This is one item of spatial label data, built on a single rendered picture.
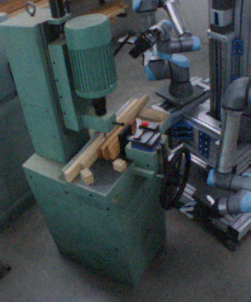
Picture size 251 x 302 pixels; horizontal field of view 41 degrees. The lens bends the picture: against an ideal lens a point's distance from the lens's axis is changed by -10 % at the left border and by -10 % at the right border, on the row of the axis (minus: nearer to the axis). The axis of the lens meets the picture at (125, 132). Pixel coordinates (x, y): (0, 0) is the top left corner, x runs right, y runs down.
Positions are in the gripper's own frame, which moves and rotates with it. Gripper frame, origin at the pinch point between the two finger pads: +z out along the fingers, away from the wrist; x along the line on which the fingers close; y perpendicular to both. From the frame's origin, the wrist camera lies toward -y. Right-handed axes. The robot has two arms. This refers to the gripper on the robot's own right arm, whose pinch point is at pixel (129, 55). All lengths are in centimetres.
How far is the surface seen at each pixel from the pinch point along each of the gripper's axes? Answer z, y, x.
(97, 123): 15.8, -26.1, 10.8
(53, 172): 31, -58, 12
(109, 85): 14.7, -6.4, 3.8
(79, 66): 20.6, -4.2, -9.3
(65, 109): 19.3, -30.4, -3.2
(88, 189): 40, -31, 27
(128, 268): 34, -74, 78
